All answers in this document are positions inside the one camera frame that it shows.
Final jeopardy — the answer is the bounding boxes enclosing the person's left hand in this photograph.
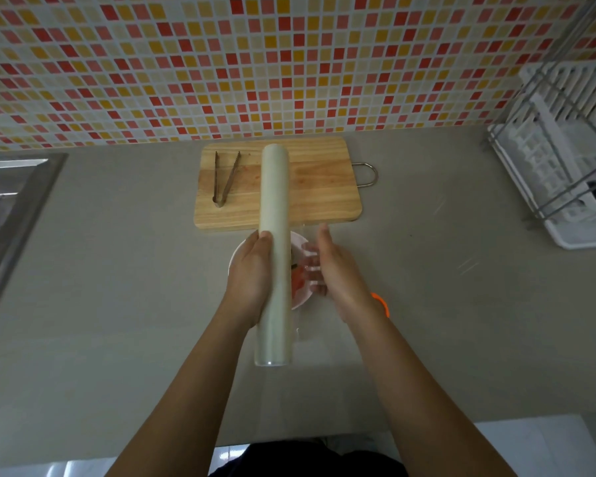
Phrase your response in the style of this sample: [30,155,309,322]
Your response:
[225,230,275,330]

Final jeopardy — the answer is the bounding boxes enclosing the person's right hand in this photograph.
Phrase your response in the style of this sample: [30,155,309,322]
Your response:
[300,223,379,326]

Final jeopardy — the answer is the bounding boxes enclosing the cream cling film roll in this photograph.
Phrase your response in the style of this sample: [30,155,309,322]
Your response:
[254,143,295,367]

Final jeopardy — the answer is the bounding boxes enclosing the person's left forearm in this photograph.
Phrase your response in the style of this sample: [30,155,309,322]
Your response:
[104,299,260,477]

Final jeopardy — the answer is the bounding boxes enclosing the person's right forearm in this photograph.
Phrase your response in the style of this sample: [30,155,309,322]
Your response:
[342,304,518,477]

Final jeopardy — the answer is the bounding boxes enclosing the white plate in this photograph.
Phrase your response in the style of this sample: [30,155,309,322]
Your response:
[228,230,315,312]

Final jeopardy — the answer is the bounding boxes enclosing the orange food pieces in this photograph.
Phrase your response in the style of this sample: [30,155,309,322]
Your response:
[291,262,308,299]

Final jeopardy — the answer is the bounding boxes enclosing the wooden cutting board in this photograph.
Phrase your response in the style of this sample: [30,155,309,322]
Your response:
[193,137,378,232]

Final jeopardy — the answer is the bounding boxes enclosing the brown metal tongs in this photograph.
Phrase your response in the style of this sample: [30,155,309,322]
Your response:
[213,151,242,208]

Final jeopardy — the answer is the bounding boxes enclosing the person's black clothing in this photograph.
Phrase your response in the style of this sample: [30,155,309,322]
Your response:
[208,438,409,477]

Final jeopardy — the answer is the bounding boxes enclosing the white dish rack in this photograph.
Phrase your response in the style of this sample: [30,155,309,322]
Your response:
[486,59,596,250]

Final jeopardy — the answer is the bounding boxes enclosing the stainless steel sink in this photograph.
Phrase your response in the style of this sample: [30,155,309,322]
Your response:
[0,153,69,339]

